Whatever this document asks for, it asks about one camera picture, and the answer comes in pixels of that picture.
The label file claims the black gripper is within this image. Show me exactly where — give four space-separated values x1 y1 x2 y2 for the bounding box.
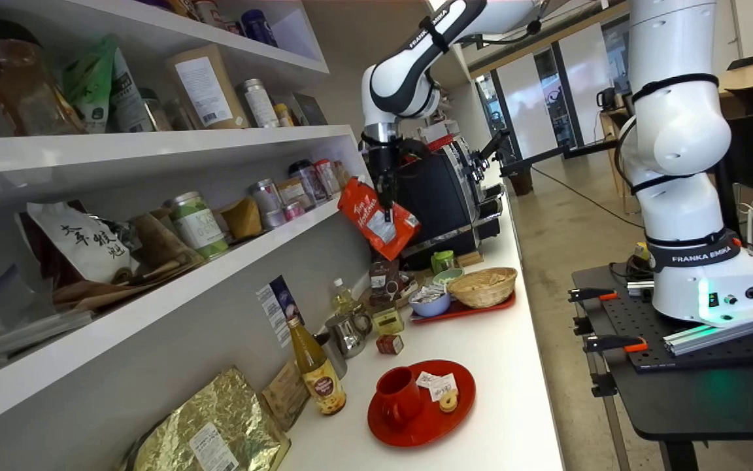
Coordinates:
360 137 405 208

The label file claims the orange red packet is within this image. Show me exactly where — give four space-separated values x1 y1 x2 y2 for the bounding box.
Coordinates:
338 178 418 263

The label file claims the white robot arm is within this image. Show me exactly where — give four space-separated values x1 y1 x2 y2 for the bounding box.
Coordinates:
360 0 753 328

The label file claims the white tea bag packet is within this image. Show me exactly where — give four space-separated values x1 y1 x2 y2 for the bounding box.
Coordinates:
415 373 458 403

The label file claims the brown kraft packet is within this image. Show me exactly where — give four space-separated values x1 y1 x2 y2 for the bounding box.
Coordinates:
262 361 309 430

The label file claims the black espresso machine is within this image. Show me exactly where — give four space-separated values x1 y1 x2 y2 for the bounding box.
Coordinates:
394 137 501 270

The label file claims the green small box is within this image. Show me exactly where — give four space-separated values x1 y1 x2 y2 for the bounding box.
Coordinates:
429 250 458 273

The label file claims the glass jar silver lid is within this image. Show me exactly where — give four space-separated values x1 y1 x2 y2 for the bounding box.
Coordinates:
252 178 288 230

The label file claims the white small bottle upper shelf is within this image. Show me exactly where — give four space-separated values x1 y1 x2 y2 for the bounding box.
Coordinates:
245 78 279 130

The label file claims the small blue bowl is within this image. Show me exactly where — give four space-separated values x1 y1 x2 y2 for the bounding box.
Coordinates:
410 289 450 317

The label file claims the small yellow brown jar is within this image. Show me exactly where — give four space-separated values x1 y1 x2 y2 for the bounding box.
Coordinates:
223 199 265 242

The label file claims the small yellow cube box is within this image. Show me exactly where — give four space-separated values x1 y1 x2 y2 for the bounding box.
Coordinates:
371 309 405 336

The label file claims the woven wicker basket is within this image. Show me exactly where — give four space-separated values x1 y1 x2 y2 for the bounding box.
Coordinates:
448 267 516 309

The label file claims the red tray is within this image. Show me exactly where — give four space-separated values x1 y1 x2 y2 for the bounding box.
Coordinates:
407 294 516 326

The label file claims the small clear oil bottle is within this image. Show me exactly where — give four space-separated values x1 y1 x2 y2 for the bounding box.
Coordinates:
329 279 368 360

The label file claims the blue white leaflet card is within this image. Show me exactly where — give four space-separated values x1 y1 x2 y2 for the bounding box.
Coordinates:
256 275 301 348

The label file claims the small brown cube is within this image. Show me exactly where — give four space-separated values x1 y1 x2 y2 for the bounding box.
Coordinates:
377 336 405 357

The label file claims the brown cardboard box white label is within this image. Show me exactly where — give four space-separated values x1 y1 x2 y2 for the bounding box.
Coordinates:
169 44 249 130

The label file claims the green lid glass jar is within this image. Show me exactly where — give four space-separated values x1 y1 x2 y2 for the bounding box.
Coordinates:
169 192 228 260

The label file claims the yellow liquid glass bottle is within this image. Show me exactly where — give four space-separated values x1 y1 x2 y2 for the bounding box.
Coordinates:
288 319 348 417

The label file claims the red cup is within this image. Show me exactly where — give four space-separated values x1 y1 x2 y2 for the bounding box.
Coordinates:
368 368 425 433

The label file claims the white shelf unit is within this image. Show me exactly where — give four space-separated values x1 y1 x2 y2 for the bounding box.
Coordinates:
0 0 363 421

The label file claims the brown paper bag on shelf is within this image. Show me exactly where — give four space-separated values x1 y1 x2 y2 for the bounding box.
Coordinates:
130 212 201 270

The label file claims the red round plate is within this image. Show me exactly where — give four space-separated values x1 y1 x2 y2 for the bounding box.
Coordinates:
367 360 475 447

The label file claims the green foil bag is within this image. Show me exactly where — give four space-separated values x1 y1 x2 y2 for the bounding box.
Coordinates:
63 38 117 133

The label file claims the gold foil bag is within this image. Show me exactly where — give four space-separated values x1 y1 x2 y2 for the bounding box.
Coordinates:
120 369 290 471

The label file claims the white paper bag black script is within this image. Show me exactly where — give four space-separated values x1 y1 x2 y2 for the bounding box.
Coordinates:
25 203 138 283

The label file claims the large glass jar black lid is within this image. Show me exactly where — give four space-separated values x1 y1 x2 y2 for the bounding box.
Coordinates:
0 18 83 137

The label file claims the black robot mount table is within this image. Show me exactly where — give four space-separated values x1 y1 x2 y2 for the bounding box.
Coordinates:
569 264 753 471

